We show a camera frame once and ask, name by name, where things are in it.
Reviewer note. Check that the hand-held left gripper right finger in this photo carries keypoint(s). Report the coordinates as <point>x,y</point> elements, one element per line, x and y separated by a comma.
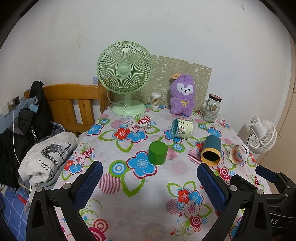
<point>211,185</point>

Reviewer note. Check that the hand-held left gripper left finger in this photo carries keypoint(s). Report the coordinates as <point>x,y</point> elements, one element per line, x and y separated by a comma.
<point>89,183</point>

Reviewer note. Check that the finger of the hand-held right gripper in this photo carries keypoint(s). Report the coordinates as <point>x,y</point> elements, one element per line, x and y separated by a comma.
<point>267,174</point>

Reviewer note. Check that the clear glass cup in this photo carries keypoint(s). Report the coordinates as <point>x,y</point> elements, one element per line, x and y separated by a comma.
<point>238,154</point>

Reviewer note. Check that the teal cup with yellow rim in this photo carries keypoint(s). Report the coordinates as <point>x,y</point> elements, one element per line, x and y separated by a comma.
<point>212,144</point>

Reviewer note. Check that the pale yellow printed cup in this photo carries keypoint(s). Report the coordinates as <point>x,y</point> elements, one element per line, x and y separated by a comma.
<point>185,128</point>

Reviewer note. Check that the green cup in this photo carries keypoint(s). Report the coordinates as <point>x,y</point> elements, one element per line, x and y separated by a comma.
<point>158,153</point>

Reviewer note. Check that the white floor fan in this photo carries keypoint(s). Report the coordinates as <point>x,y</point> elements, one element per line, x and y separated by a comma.
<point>263,136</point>

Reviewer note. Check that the grey garment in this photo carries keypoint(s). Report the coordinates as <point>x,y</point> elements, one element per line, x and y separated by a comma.
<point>49,182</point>

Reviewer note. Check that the folded white printed shirt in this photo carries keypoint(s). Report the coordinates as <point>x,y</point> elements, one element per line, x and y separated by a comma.
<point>53,150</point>

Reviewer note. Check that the floral tablecloth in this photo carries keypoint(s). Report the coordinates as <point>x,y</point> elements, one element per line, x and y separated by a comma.
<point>161,185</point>

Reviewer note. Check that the beige wardrobe panel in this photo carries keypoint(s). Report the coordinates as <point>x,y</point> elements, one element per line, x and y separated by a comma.
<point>289,115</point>

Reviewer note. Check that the glass jar mug with lid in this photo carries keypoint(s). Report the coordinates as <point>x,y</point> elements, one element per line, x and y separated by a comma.
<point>211,111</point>

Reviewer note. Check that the blue checked bedsheet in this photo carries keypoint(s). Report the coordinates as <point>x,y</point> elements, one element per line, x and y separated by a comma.
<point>11,208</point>

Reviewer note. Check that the black cloth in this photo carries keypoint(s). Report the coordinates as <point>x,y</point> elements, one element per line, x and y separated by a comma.
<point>9,157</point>

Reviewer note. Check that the purple plush rabbit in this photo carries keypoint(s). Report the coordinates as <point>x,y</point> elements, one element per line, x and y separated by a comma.
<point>183,102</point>

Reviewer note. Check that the wooden headboard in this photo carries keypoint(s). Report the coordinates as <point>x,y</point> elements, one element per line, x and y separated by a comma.
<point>69,92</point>

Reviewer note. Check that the light blue garment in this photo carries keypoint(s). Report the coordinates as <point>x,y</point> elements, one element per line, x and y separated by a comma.
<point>31,105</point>

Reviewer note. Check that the black jacket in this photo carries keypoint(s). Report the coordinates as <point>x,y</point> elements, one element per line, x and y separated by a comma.
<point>38,99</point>

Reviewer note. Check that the clear cotton swab container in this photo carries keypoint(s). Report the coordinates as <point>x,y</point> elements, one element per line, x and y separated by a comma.
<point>155,100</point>

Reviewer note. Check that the green desk fan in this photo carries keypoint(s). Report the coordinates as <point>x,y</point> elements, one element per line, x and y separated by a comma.
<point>124,69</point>

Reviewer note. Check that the dark wall socket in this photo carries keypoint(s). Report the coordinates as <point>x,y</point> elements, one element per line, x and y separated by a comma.
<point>16,101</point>

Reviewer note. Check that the beige printed wall mat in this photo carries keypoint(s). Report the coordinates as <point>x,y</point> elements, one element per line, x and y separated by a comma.
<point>166,67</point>

